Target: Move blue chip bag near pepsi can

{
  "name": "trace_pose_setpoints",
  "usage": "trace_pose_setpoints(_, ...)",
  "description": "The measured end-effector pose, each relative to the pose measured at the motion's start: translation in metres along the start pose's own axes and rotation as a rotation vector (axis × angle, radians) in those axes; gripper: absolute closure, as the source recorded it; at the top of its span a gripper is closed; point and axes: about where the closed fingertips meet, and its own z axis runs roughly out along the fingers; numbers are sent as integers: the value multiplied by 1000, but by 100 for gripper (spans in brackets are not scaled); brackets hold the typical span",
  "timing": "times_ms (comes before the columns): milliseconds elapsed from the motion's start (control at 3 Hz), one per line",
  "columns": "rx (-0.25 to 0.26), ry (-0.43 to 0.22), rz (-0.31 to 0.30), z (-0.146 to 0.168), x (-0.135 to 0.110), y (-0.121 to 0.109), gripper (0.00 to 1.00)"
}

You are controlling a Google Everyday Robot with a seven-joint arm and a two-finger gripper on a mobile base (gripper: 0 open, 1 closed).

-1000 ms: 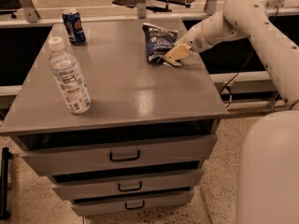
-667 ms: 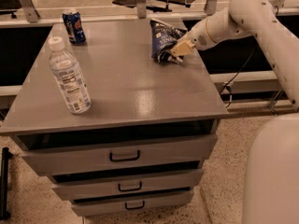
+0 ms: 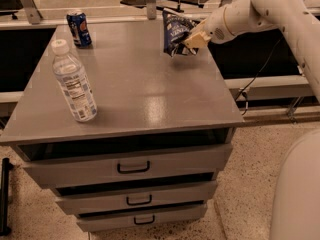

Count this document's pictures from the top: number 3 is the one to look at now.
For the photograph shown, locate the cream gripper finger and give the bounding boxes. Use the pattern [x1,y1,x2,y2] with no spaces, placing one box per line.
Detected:
[183,31,211,49]
[190,19,206,34]

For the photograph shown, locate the blue chip bag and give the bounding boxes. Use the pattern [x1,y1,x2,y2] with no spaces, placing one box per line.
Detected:
[162,8,198,57]

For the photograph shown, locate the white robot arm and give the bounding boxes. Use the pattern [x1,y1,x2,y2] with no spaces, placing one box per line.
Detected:
[184,0,320,240]

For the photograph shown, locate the blue pepsi can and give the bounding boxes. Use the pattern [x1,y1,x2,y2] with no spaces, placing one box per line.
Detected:
[66,10,92,48]

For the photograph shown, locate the grey drawer cabinet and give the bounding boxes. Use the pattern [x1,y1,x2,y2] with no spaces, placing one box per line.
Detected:
[1,21,242,220]

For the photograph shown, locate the clear plastic water bottle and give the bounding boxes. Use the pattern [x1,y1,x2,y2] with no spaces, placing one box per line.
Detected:
[51,39,97,122]

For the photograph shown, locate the top grey drawer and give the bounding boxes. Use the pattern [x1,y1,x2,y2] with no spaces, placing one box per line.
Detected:
[24,143,232,189]

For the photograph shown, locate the grey drawer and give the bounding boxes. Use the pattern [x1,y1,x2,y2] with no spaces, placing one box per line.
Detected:
[24,143,232,189]
[77,202,207,232]
[56,181,217,215]

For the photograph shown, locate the bottom grey drawer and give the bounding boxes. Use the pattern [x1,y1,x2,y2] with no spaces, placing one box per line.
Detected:
[77,202,207,232]

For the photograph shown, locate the middle grey drawer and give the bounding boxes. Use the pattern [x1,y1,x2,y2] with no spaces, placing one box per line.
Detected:
[56,181,217,215]

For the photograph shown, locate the black bar at left edge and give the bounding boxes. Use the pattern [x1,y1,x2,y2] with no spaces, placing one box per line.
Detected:
[0,158,13,236]

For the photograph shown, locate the black cable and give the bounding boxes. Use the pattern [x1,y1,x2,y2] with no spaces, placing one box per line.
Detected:
[234,37,284,117]

